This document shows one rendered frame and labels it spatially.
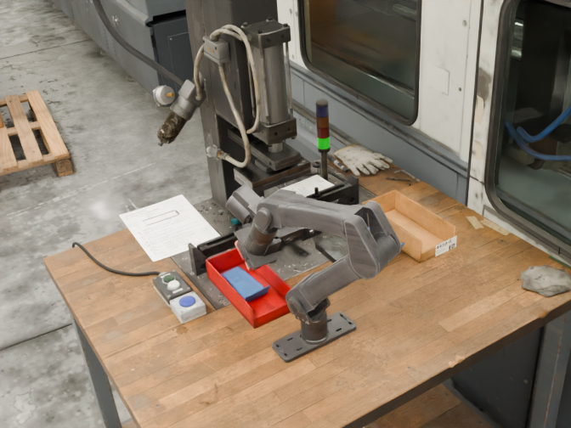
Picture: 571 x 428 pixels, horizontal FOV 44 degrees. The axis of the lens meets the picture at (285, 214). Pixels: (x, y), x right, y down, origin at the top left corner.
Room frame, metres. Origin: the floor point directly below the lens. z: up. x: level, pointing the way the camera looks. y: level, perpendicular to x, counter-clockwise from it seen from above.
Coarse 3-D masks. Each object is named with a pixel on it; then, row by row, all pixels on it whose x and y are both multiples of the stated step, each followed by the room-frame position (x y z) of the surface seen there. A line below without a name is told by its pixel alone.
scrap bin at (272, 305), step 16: (224, 256) 1.54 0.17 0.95; (208, 272) 1.51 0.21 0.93; (224, 272) 1.53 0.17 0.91; (256, 272) 1.52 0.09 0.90; (272, 272) 1.44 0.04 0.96; (224, 288) 1.43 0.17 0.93; (272, 288) 1.45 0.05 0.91; (288, 288) 1.38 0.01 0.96; (240, 304) 1.35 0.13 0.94; (256, 304) 1.39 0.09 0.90; (272, 304) 1.38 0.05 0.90; (256, 320) 1.30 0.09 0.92; (272, 320) 1.32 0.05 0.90
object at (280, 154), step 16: (240, 144) 1.77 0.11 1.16; (256, 144) 1.74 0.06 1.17; (256, 160) 1.68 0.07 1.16; (272, 160) 1.62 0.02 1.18; (288, 160) 1.63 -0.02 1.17; (304, 160) 1.68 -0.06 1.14; (240, 176) 1.64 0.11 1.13; (256, 176) 1.62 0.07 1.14; (272, 176) 1.62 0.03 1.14; (288, 176) 1.64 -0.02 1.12; (256, 192) 1.59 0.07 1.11
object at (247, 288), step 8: (232, 272) 1.52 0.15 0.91; (240, 272) 1.52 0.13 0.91; (232, 280) 1.49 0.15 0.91; (248, 280) 1.48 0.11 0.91; (240, 288) 1.45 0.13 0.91; (248, 288) 1.45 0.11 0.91; (256, 288) 1.45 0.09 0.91; (264, 288) 1.41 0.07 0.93; (248, 296) 1.38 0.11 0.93; (256, 296) 1.41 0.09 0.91
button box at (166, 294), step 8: (88, 256) 1.66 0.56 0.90; (112, 272) 1.58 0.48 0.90; (120, 272) 1.57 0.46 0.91; (152, 272) 1.55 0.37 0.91; (168, 272) 1.52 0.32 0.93; (176, 272) 1.52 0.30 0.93; (152, 280) 1.49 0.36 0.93; (160, 280) 1.48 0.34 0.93; (176, 280) 1.48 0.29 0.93; (184, 280) 1.48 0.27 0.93; (160, 288) 1.45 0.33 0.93; (168, 288) 1.44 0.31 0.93; (176, 288) 1.44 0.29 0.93; (184, 288) 1.44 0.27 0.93; (168, 296) 1.41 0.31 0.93; (176, 296) 1.42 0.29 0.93; (168, 304) 1.41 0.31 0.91
